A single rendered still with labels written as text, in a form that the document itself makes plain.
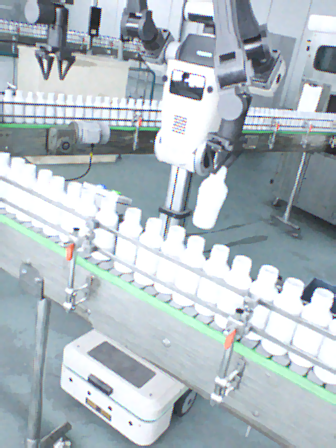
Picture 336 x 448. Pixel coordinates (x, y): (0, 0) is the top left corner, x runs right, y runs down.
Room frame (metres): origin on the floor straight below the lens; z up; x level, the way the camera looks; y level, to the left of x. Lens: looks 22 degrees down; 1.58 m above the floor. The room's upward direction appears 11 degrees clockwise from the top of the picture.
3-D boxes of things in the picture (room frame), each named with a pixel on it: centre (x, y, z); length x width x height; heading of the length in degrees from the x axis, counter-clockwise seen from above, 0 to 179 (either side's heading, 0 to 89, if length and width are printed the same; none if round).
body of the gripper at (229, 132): (1.12, -0.11, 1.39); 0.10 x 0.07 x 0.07; 146
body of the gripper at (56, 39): (1.41, 0.43, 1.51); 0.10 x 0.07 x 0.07; 149
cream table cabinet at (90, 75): (5.36, 1.39, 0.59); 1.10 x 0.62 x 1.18; 131
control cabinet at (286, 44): (8.03, -1.05, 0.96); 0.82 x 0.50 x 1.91; 131
